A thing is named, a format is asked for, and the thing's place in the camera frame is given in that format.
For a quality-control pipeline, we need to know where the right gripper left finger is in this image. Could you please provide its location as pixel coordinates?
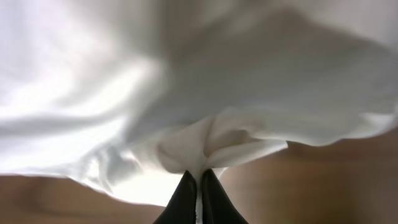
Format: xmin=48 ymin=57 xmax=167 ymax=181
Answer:
xmin=154 ymin=171 xmax=197 ymax=224

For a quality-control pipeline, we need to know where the white t-shirt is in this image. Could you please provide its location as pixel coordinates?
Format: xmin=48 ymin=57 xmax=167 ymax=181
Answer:
xmin=1 ymin=0 xmax=397 ymax=206

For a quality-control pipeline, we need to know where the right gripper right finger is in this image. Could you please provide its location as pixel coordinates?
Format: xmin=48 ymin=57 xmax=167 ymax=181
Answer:
xmin=201 ymin=169 xmax=248 ymax=224

